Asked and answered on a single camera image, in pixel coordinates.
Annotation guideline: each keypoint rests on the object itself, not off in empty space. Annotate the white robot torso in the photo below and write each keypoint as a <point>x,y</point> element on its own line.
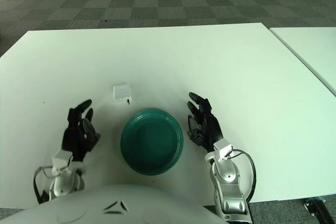
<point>110,205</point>

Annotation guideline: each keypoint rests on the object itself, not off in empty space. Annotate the white cube charger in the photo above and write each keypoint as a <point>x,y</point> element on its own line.
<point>122,93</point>

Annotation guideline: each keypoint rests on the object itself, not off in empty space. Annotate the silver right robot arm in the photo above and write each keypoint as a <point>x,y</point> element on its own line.
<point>228,184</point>

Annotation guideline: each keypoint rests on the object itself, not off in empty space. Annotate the dark green round plate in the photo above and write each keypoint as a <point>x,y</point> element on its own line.
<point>152,142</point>

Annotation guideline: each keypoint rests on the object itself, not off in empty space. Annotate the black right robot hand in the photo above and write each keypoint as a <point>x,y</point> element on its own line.
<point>211,127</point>

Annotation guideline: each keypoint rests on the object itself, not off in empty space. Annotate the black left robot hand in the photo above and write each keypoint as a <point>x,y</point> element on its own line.
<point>72,137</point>

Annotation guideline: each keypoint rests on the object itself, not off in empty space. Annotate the black table leg base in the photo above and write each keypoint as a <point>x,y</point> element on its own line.
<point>319,209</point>

